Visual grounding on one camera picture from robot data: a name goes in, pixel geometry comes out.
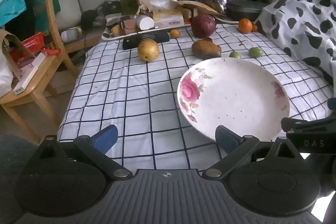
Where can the small yellow onion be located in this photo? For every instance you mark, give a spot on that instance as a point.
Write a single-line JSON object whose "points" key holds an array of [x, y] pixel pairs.
{"points": [[115, 29]]}

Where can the dark grey rug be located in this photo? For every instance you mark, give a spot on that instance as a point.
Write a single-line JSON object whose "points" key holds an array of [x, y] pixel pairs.
{"points": [[13, 155]]}

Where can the black ribbed device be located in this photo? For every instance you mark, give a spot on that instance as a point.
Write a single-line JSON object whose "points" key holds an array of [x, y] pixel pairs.
{"points": [[145, 40]]}

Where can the pale yellow box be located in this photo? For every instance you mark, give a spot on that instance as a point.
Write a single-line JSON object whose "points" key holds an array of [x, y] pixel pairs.
{"points": [[168, 18]]}

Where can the crumpled brown paper bag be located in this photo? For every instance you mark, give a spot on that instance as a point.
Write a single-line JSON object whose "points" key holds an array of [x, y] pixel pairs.
{"points": [[141, 1]]}

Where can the flat brown paper envelope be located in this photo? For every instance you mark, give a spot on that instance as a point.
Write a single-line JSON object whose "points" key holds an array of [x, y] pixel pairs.
{"points": [[194, 6]]}

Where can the cow print cloth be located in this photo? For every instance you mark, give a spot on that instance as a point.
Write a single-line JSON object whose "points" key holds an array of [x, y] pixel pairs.
{"points": [[302, 19]]}

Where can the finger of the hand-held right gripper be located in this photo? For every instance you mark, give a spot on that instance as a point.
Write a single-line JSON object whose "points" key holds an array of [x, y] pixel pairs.
{"points": [[331, 108], [296, 124]]}

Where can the red cabbage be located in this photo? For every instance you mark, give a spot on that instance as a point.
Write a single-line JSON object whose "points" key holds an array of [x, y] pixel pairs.
{"points": [[203, 26]]}

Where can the yellow pear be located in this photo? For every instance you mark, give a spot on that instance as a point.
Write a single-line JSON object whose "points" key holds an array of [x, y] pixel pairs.
{"points": [[148, 50]]}

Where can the tiny orange beside large orange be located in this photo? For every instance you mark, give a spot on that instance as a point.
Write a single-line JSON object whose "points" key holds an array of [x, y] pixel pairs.
{"points": [[254, 28]]}

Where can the teal plastic bag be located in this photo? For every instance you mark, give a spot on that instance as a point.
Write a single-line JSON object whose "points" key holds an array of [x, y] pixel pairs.
{"points": [[13, 1]]}

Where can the white oval dish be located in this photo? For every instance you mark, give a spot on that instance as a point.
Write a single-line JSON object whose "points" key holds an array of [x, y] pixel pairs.
{"points": [[226, 20]]}

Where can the black fuzzy object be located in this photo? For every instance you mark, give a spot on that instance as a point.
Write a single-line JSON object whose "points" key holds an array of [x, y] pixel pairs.
{"points": [[88, 19]]}

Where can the small brown box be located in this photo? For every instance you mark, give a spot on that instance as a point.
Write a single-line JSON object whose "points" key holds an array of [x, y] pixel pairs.
{"points": [[129, 26]]}

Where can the white board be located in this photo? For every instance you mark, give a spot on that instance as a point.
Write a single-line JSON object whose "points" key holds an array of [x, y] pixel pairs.
{"points": [[68, 7]]}

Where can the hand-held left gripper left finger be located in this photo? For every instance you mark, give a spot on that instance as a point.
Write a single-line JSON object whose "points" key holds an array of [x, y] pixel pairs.
{"points": [[105, 138]]}

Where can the clear plastic wrap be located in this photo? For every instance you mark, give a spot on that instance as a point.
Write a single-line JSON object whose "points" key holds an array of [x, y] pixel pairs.
{"points": [[160, 1]]}

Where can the checkered white tablecloth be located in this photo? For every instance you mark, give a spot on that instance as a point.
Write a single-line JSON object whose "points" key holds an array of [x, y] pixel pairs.
{"points": [[126, 87]]}

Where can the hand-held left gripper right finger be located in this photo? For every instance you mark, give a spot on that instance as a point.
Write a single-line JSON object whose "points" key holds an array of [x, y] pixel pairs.
{"points": [[226, 138]]}

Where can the wooden chair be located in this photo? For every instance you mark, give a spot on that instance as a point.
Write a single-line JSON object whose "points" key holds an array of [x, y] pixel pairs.
{"points": [[50, 29]]}

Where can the white cylinder container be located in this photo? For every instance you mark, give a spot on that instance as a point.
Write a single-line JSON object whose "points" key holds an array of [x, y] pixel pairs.
{"points": [[144, 22]]}

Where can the small round kumquat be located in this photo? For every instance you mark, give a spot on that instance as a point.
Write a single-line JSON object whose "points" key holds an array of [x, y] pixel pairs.
{"points": [[175, 33]]}

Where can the long white box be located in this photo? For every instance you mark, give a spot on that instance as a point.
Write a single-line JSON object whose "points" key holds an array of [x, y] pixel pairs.
{"points": [[29, 74]]}

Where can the white rectangular tray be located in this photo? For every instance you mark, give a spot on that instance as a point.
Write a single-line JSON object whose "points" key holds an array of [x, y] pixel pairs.
{"points": [[115, 35]]}

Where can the red cardboard box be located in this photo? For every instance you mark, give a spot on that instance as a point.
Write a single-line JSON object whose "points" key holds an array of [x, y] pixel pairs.
{"points": [[29, 48]]}

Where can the small green plum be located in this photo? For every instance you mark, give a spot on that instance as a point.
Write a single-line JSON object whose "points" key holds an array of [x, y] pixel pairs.
{"points": [[255, 52], [235, 54]]}

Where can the white floral plate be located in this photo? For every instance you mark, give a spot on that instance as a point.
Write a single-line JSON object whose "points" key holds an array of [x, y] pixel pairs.
{"points": [[236, 98]]}

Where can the black round case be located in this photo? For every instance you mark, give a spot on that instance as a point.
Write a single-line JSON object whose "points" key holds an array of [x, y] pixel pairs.
{"points": [[244, 10]]}

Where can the brown mango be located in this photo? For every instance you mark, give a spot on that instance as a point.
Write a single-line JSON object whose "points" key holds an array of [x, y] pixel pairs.
{"points": [[206, 49]]}

